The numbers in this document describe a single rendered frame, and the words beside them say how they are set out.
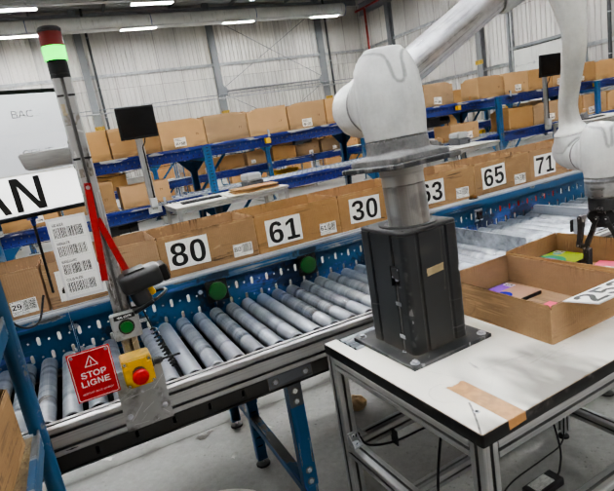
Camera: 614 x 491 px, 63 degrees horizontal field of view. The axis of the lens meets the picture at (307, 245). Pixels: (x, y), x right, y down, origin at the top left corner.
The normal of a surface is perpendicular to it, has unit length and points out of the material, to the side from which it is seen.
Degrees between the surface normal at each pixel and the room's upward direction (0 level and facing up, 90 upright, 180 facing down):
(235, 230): 90
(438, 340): 90
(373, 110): 89
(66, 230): 90
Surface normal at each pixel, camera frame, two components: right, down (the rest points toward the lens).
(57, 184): 0.70, -0.03
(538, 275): -0.88, 0.22
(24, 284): 0.44, 0.14
